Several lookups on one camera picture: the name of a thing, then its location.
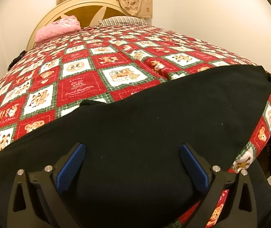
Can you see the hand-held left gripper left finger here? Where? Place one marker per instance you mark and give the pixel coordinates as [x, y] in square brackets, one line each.
[70, 168]

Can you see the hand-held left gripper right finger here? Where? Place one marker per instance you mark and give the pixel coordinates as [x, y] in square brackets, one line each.
[193, 168]

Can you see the black pants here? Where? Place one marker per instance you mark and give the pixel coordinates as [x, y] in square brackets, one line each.
[137, 123]

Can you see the red teddy bear print bedspread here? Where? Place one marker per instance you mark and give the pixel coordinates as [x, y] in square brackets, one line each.
[78, 64]

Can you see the dark bag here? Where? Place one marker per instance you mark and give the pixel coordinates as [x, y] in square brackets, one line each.
[15, 60]

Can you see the pink pillow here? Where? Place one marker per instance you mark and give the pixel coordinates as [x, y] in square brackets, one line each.
[54, 29]

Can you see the striped pillow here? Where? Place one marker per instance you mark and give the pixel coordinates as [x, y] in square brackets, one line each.
[123, 21]

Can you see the cream wooden headboard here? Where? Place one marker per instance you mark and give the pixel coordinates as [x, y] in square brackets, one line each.
[85, 9]

